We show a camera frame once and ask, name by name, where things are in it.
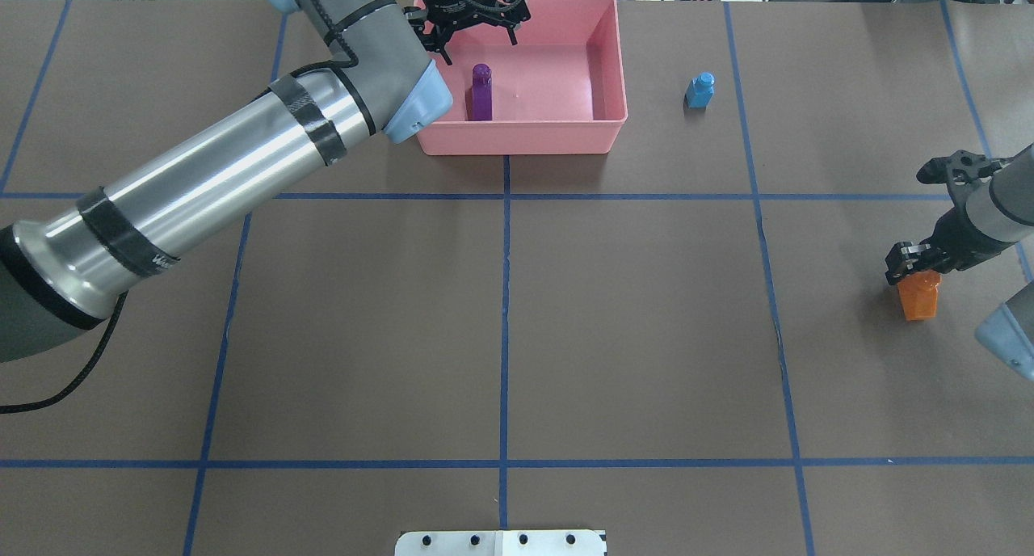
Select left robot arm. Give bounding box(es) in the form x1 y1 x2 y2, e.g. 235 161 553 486
1 0 531 362

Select orange block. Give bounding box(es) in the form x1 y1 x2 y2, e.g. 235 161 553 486
898 270 943 322

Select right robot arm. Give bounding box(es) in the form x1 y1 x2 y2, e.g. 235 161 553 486
884 145 1033 380

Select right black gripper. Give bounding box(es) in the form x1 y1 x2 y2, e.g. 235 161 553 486
884 150 1015 286

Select pink plastic box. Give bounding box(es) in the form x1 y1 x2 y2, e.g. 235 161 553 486
417 0 628 156

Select small blue block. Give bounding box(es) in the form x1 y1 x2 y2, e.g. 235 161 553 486
685 71 716 109

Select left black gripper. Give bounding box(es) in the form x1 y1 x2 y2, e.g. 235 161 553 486
406 0 533 66

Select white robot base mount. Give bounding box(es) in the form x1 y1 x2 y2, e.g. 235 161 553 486
393 529 608 555

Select purple block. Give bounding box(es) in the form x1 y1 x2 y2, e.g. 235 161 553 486
469 63 494 122

